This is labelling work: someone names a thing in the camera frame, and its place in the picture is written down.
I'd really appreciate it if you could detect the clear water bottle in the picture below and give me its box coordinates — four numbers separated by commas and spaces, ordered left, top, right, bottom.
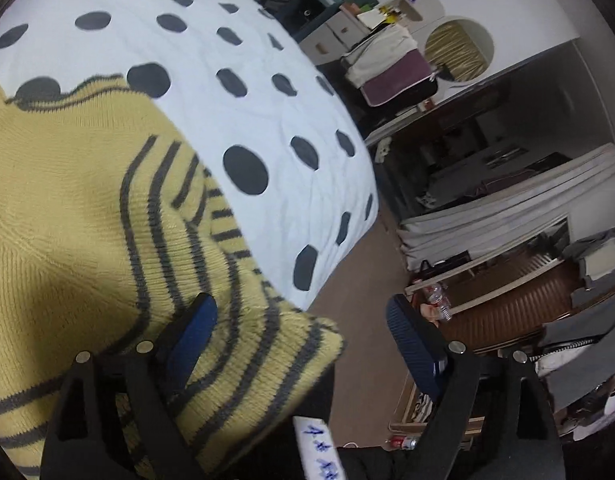
420, 282, 454, 322

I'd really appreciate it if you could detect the white vanity with round mirror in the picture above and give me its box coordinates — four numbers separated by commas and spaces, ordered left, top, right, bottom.
387, 0, 495, 92

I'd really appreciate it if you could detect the white drawer unit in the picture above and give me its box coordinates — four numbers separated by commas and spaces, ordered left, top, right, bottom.
300, 10, 369, 66

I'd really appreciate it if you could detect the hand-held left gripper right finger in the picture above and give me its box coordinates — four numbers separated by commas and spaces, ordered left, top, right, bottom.
386, 294, 563, 480

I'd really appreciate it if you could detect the teal cabinet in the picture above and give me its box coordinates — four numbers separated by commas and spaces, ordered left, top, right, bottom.
292, 0, 378, 43

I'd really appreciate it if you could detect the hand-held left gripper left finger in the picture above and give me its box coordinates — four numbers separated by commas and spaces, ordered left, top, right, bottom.
40, 292, 219, 480

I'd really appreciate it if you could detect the bed with polka dot cover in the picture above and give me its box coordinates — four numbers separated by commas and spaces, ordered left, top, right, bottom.
0, 0, 381, 311

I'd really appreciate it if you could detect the white curtain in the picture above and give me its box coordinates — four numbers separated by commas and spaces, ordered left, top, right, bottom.
397, 142, 615, 272

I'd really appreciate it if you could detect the white and purple tote bag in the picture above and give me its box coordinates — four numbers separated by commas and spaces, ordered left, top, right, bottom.
341, 25, 439, 107

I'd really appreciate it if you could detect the yellow striped knit sweater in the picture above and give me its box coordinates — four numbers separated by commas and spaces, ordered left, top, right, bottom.
0, 67, 345, 480

